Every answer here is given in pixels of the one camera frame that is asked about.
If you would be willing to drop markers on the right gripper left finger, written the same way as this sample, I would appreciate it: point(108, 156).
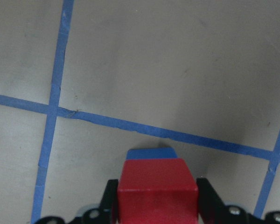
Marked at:
point(109, 203)

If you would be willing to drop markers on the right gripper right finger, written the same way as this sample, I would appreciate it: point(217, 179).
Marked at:
point(211, 208)

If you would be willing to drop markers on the red wooden block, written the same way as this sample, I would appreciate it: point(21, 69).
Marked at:
point(157, 191)

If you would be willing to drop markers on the blue wooden block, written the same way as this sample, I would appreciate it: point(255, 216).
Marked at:
point(151, 153)

